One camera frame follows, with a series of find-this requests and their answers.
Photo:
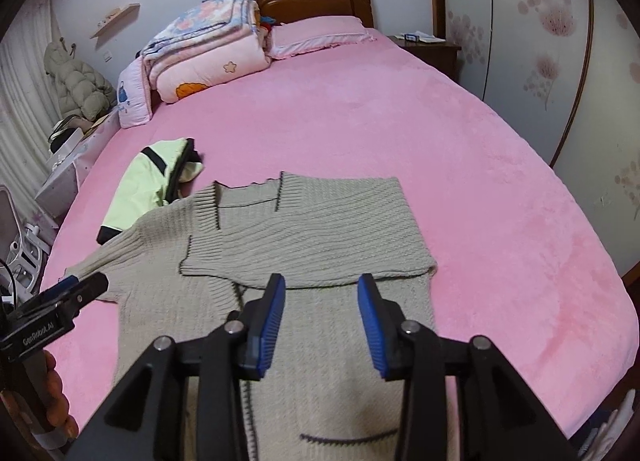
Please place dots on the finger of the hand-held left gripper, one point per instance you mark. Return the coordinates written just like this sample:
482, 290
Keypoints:
92, 287
60, 287

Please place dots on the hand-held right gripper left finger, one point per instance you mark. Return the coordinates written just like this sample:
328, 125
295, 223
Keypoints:
270, 328

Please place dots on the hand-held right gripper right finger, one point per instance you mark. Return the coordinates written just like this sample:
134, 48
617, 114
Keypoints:
372, 331

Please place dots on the beige knit sweater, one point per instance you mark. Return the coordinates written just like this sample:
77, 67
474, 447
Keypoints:
325, 241

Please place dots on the person's left hand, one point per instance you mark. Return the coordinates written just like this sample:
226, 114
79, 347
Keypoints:
57, 401

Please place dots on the white chair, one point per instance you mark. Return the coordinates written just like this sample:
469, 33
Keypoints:
22, 246

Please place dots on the light green garment black trim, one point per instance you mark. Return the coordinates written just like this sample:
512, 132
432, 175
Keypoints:
140, 181

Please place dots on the white side cabinet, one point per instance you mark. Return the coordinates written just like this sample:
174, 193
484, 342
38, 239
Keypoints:
70, 166

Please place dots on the black and white bag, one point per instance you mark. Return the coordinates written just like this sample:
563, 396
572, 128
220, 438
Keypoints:
70, 133

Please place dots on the white curtain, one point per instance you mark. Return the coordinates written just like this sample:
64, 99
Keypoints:
20, 106

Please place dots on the pink bed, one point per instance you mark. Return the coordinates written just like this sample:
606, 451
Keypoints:
400, 141

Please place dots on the pink cartoon print cushion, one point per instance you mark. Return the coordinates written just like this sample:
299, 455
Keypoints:
132, 96

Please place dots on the beige puffer jacket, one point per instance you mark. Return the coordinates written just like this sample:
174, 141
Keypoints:
75, 86

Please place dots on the folded floral quilt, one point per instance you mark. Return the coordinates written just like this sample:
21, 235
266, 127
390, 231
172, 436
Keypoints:
210, 41

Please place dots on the brown wooden nightstand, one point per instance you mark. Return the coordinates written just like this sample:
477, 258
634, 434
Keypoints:
440, 58

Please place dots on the pink pillow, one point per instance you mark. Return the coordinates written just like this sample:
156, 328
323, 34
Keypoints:
320, 36

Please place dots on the small blue box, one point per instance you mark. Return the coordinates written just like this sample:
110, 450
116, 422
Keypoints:
412, 36

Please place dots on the white papers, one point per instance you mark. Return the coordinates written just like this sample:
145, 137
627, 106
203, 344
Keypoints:
432, 39

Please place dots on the flower print wardrobe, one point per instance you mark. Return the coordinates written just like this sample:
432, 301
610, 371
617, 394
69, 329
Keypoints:
525, 41

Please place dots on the brown wooden headboard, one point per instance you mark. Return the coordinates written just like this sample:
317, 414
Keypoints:
320, 1

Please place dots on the pale wooden wall shelf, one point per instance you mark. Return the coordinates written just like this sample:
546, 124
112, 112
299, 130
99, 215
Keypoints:
117, 18

